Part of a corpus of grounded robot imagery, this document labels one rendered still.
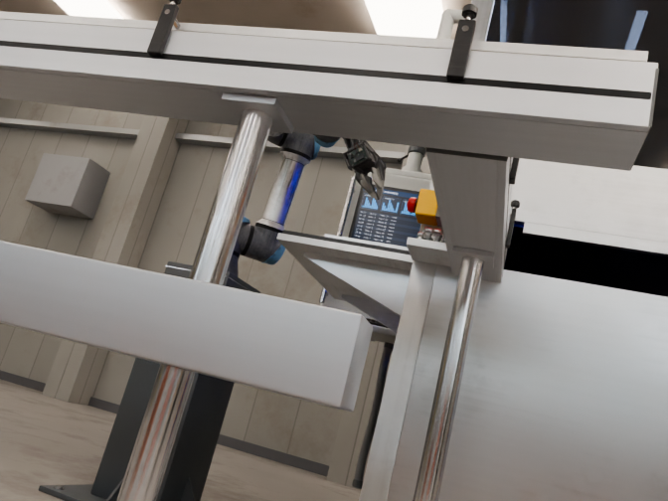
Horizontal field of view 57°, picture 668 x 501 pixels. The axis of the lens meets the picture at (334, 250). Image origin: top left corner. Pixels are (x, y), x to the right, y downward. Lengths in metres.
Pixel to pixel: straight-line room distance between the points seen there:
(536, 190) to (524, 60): 0.84
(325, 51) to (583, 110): 0.37
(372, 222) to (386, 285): 1.08
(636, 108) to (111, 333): 0.75
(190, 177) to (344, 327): 5.65
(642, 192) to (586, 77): 0.88
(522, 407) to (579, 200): 0.54
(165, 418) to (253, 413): 4.50
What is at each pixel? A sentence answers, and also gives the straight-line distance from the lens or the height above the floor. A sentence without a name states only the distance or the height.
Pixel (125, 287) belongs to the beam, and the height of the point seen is 0.52.
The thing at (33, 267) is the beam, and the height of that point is 0.52.
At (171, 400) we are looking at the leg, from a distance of 0.88.
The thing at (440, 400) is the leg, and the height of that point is 0.51.
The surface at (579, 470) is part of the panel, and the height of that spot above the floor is 0.44.
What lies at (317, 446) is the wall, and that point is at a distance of 5.14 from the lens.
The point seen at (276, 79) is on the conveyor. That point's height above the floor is 0.86.
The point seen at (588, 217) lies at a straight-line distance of 1.69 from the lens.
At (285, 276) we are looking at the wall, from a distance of 5.50.
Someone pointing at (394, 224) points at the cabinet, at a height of 1.31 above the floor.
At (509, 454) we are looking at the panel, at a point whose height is 0.44.
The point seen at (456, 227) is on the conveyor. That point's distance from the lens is 1.28.
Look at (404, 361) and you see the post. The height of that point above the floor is 0.60.
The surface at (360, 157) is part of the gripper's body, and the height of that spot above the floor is 1.12.
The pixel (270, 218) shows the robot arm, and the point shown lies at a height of 1.05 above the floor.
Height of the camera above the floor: 0.41
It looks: 15 degrees up
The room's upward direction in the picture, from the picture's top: 15 degrees clockwise
